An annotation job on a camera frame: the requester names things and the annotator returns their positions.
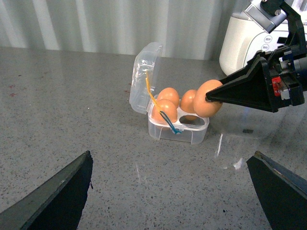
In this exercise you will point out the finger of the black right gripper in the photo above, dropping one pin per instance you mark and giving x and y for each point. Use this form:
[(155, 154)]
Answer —
[(250, 86)]

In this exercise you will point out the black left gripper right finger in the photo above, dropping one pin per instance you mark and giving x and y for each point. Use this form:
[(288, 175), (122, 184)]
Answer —
[(282, 193)]

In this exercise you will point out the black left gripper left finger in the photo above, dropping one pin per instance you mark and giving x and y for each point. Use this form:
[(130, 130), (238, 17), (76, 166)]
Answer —
[(57, 204)]

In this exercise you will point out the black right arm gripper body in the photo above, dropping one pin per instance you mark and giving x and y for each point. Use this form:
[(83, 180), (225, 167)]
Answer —
[(287, 75)]

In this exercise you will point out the brown carried egg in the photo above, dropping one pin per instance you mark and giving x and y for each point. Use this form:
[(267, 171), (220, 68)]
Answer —
[(202, 107)]

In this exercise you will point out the clear plastic egg box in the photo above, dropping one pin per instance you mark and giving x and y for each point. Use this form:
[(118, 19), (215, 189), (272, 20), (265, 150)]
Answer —
[(143, 99)]

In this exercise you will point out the brown egg back right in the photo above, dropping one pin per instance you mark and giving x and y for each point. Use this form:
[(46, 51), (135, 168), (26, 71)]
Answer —
[(187, 101)]

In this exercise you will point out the brown egg back left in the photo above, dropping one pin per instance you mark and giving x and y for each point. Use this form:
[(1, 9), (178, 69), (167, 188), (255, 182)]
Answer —
[(170, 94)]

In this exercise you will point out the brown egg front left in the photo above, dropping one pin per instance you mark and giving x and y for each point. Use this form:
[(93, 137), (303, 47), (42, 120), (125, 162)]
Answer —
[(168, 108)]

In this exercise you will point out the white Joyoung soymilk maker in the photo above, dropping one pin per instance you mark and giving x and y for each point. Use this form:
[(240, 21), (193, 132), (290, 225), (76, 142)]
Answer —
[(243, 39)]

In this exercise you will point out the blue rubber band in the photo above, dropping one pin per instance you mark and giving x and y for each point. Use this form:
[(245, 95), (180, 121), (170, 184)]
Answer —
[(168, 121)]

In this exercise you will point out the yellow rubber band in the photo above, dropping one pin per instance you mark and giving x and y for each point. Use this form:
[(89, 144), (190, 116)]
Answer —
[(157, 105)]

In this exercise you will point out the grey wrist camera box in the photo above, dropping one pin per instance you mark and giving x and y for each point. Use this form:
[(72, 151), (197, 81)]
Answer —
[(265, 20)]

